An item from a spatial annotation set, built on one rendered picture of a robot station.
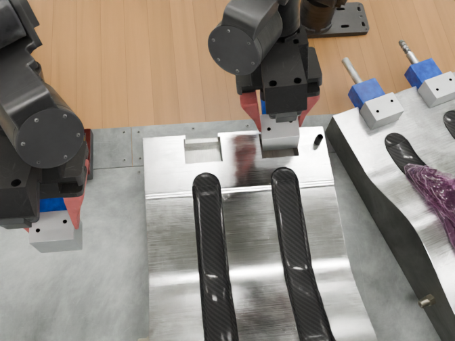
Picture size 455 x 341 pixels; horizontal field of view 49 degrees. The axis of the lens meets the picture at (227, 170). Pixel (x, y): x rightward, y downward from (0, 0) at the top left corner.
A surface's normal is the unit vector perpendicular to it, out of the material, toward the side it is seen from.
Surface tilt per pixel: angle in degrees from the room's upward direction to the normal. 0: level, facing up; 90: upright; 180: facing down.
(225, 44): 77
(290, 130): 12
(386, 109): 0
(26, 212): 63
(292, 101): 71
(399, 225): 90
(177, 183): 0
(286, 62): 21
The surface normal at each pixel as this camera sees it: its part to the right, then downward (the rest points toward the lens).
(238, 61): -0.44, 0.69
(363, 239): 0.05, -0.40
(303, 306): 0.07, -0.79
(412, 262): -0.92, 0.34
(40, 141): 0.57, 0.51
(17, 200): 0.12, 0.62
